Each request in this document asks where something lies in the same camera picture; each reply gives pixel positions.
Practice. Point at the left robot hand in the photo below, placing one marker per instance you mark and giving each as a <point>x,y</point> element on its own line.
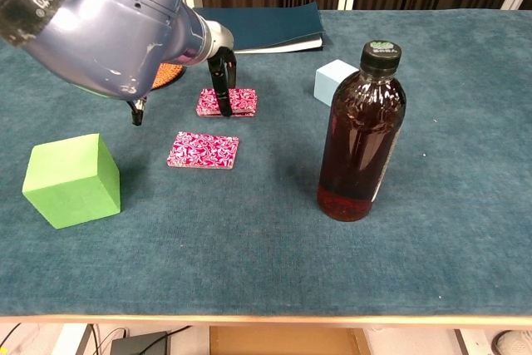
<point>220,72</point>

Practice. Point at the pink patterned card stack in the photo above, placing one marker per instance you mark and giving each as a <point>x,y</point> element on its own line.
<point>203,149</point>

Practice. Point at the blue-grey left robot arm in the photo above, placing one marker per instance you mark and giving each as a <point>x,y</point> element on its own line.
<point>116,26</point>

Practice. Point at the pink patterned card deck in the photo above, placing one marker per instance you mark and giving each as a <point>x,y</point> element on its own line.
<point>245,99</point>

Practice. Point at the woven rattan round coaster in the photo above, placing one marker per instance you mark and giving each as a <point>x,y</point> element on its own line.
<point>168,74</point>

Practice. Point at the dark blue spiral notebook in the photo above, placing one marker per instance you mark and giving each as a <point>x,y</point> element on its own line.
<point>270,24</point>

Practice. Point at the light blue foam cube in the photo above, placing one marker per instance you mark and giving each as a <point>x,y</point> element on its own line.
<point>328,82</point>

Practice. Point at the dark red drink bottle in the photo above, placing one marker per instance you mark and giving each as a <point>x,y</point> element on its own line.
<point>361,134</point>

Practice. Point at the teal velvet tablecloth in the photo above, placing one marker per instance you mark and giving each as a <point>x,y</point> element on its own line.
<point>249,255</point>

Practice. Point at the green foam cube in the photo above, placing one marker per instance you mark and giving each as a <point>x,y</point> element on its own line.
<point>66,188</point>

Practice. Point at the brown cardboard box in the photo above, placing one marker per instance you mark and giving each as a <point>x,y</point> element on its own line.
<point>287,342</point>

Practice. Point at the black box under table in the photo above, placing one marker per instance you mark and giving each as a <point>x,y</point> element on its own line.
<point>139,344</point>

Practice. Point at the white table leg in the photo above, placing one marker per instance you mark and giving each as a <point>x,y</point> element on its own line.
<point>68,340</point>
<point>474,342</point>

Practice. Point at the white sneaker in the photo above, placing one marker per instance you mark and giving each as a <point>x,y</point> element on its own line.
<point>515,344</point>

